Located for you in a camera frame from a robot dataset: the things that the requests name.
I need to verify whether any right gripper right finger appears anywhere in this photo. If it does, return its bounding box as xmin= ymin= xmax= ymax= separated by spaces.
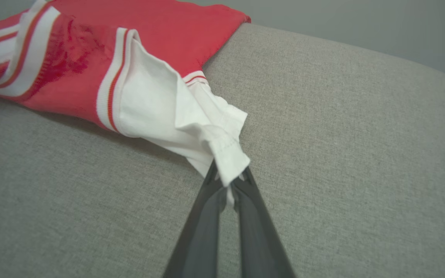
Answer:
xmin=232 ymin=167 xmax=297 ymax=278

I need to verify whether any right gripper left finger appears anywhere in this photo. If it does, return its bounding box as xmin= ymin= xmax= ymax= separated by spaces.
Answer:
xmin=163 ymin=160 xmax=227 ymax=278

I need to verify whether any red and white garment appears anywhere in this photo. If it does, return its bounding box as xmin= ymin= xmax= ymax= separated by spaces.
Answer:
xmin=0 ymin=0 xmax=252 ymax=207

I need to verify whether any grey fabric sofa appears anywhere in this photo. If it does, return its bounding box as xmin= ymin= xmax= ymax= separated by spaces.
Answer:
xmin=0 ymin=23 xmax=445 ymax=278

